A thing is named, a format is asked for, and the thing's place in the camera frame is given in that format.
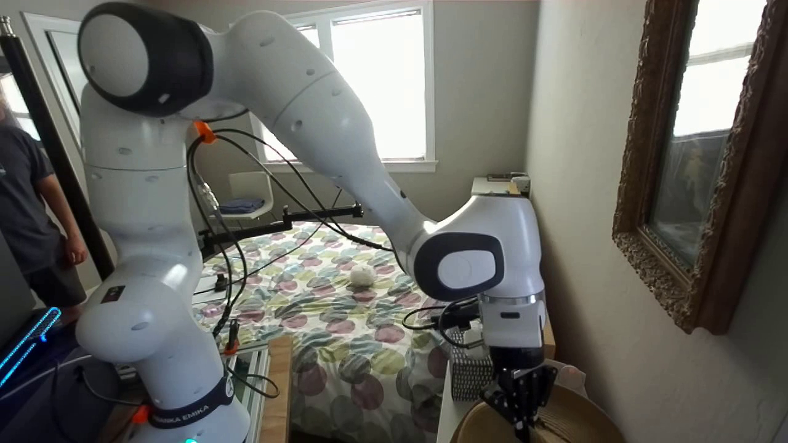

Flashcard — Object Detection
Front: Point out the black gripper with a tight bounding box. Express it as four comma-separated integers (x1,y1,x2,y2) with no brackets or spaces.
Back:
478,344,561,443

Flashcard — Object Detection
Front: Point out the white marble nightstand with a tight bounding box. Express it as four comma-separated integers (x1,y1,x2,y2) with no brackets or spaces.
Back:
433,360,503,443

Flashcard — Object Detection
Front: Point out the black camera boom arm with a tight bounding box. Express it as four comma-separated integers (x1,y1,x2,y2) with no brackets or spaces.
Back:
197,203,367,256

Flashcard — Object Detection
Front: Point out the person's bare hand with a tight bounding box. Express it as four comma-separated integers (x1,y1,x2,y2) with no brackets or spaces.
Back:
62,233,90,269

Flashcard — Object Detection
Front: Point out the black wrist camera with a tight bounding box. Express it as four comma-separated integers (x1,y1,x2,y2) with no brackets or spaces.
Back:
436,294,488,334

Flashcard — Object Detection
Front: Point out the blue chair cushion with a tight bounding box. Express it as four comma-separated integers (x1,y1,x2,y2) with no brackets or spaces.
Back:
213,195,268,217

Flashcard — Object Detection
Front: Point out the framed wall mirror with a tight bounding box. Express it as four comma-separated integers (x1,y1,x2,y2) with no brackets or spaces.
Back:
611,0,788,338

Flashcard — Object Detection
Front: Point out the small white ball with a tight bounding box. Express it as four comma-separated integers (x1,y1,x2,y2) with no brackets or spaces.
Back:
346,266,376,291

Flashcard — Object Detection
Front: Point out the pink salt rock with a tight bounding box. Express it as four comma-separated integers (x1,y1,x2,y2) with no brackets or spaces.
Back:
548,360,590,398

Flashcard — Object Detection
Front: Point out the person in dark shirt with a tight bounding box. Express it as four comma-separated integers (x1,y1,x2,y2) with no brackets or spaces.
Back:
0,102,90,312

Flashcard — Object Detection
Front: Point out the blue glowing light strip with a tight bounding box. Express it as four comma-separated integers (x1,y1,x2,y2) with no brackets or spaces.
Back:
0,306,67,388

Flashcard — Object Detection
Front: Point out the tan straw hat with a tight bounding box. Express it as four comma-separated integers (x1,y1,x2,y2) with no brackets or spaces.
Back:
447,381,628,443

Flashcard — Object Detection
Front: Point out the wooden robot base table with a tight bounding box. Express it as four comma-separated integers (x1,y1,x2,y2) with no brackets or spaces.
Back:
225,334,296,443

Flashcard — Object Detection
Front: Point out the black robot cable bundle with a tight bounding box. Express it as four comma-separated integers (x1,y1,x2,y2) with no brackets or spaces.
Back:
183,105,495,403

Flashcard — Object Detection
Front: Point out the orange cable clip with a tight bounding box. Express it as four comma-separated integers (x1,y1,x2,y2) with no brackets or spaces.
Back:
190,117,221,147

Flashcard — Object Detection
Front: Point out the floral bedspread bed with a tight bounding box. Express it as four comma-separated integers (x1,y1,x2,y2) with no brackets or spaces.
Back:
190,219,495,443

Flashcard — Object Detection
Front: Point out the white bedside cabinet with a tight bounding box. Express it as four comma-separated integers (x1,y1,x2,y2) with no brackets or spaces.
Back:
468,173,532,200

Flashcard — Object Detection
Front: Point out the white framed window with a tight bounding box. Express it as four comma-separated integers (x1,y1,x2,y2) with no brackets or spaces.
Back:
254,0,439,174

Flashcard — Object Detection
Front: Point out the grey woven tissue box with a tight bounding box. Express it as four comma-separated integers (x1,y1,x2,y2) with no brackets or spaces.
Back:
447,344,497,403

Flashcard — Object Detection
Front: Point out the white chair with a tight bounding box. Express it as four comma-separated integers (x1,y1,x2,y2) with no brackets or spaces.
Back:
207,168,276,228

